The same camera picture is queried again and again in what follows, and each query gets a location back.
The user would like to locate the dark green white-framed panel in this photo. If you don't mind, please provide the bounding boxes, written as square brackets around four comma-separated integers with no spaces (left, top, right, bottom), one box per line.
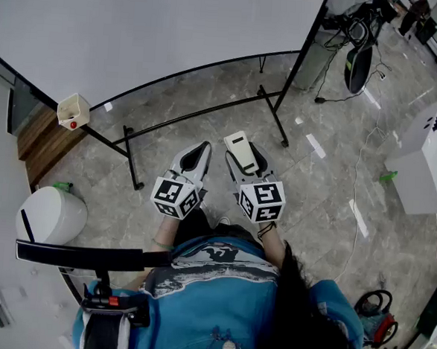
[396,275,437,349]

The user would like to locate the black curved mount bar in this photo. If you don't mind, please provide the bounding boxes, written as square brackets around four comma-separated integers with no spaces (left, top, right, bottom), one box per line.
[14,240,173,275]

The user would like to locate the black box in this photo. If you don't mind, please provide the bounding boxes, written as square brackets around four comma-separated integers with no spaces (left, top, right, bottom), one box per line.
[415,16,437,47]

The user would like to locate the person's right forearm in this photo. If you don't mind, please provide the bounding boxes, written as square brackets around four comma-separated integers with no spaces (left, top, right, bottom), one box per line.
[255,219,289,269]

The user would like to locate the black green office chair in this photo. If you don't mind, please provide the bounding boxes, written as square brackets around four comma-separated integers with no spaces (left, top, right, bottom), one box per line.
[342,14,376,95]

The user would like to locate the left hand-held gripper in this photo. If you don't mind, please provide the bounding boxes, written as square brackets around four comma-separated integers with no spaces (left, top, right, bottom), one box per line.
[148,138,213,222]

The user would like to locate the white marker holder box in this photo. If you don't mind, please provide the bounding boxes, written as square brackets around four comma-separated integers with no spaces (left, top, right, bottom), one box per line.
[55,91,93,132]

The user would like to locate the dark glass panel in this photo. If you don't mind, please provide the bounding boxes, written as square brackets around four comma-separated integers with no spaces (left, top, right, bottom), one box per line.
[7,77,43,136]

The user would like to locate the black cable bundle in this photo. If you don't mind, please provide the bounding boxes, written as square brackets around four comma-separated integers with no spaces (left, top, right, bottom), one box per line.
[320,1,388,52]

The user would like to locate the person's blue printed t-shirt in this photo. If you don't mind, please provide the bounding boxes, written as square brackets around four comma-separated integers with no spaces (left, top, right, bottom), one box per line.
[71,225,371,349]

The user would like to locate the black clamp with red button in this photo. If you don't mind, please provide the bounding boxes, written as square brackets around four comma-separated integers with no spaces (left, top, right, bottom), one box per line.
[79,268,155,329]

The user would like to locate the person's black trousers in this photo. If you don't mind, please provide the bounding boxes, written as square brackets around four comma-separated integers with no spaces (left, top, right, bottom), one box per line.
[174,206,269,254]

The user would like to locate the black wrist cord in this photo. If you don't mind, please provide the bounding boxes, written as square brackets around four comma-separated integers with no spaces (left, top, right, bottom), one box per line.
[257,220,278,242]

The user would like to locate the person's left forearm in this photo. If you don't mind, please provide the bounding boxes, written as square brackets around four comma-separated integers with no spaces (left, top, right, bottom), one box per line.
[149,213,181,257]

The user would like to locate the thin white cable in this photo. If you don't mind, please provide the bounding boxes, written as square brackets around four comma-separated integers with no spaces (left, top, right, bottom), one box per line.
[333,44,395,286]

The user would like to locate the white rounded appliance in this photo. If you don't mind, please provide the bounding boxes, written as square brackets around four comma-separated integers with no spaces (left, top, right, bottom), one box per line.
[14,184,91,247]

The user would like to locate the black chest strap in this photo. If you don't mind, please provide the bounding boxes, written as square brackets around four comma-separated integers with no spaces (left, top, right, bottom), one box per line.
[79,309,133,349]

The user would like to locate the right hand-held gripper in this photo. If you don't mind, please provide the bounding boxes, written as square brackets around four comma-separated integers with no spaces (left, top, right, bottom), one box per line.
[220,140,290,226]

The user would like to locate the silver pendant necklace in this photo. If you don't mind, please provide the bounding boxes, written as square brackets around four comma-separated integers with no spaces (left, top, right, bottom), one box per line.
[205,325,246,349]

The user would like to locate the wooden platform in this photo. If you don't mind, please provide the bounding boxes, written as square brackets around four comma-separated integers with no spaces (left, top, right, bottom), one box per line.
[14,102,89,191]

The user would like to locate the white cabinet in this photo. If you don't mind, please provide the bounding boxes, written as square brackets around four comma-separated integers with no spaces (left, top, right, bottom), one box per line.
[380,95,437,217]

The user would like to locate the small white rectangular device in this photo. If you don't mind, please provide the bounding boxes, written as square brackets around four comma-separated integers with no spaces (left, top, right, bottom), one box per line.
[221,129,262,174]

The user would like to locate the red black wheeled device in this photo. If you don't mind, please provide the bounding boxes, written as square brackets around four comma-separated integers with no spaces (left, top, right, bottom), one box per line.
[351,287,401,349]

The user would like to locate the black power adapter cable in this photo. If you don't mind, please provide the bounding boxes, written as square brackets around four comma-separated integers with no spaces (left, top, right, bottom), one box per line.
[314,38,391,109]

